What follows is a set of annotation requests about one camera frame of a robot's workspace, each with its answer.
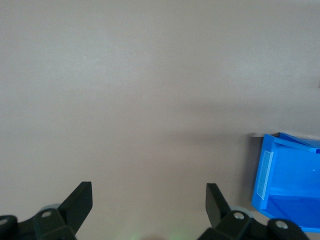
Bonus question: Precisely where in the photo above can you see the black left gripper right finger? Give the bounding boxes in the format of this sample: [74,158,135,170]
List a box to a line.
[197,182,311,240]

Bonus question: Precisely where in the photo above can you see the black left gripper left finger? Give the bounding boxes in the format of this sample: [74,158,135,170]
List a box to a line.
[0,181,94,240]

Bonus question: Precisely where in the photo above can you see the blue plastic storage bin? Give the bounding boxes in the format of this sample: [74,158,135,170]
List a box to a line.
[250,132,320,234]

